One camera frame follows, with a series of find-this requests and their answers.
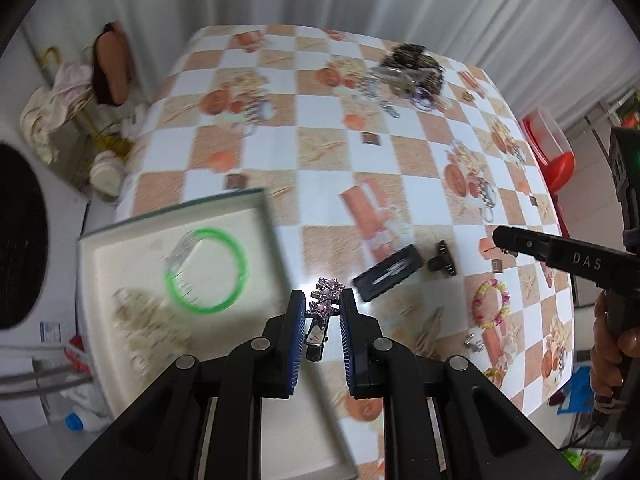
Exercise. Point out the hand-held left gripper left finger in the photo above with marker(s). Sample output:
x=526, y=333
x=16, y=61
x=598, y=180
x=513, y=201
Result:
x=296, y=340

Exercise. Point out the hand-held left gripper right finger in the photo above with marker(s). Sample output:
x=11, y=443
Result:
x=349, y=345

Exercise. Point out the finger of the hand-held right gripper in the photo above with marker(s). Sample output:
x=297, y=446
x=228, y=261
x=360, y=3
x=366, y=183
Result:
x=520, y=242

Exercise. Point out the pink rhinestone hair clip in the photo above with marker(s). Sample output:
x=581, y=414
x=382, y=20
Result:
x=325, y=300

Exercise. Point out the small black claw clip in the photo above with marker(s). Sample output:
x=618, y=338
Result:
x=442, y=260

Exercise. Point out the dark rectangular hair barrette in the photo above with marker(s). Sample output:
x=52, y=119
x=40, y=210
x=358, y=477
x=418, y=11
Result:
x=385, y=272

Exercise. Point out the small silver trinket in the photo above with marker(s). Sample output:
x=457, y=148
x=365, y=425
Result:
x=472, y=342

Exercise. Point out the white jewelry tray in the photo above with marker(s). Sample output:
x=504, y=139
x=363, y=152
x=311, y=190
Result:
x=125, y=260

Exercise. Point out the pile of mixed jewelry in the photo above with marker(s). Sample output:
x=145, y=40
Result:
x=405, y=72

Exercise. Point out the person's right hand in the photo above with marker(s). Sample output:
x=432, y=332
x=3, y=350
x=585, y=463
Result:
x=601, y=355

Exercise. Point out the red plastic chair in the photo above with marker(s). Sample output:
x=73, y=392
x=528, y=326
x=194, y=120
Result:
x=550, y=150

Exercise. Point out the blue box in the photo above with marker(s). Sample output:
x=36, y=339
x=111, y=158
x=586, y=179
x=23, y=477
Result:
x=575, y=390

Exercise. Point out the cream dotted scrunchie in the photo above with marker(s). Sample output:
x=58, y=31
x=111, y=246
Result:
x=135, y=320

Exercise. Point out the checkered printed tablecloth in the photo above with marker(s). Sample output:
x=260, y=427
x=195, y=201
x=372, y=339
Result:
x=325, y=160

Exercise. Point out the blue capped bottle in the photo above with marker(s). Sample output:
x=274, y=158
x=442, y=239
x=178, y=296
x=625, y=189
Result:
x=82, y=420

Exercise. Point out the white jar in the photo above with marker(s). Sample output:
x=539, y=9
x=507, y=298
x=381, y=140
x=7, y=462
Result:
x=106, y=172

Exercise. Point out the white washing machine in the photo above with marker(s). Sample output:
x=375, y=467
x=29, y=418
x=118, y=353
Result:
x=20, y=235

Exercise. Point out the cream crumpled cloth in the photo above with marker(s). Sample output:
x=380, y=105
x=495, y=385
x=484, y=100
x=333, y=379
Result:
x=50, y=105

